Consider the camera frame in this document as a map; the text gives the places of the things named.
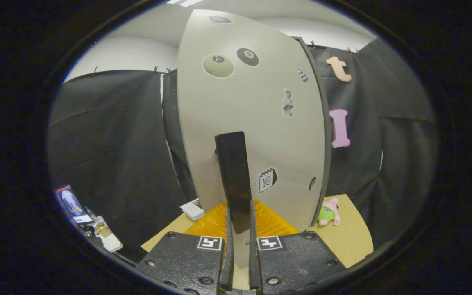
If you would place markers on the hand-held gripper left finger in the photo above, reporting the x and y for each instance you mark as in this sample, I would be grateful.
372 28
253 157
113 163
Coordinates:
227 262

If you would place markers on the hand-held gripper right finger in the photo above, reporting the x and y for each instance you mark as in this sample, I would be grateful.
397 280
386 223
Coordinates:
253 262

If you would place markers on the beige shoe cabinet door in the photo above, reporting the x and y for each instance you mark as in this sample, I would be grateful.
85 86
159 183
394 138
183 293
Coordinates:
252 135

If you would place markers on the grey shoe cabinet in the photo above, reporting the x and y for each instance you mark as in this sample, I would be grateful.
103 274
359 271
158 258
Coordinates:
328 143

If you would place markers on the white book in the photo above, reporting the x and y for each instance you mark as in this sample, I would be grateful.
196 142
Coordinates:
193 209

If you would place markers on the green and pink plush toy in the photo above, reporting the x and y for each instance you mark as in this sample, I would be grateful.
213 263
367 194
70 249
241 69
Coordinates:
325 214

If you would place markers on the black backdrop cloth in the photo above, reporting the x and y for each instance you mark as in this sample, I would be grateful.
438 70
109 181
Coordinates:
109 155

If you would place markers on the ceiling light panel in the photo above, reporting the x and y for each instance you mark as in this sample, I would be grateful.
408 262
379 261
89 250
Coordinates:
187 2

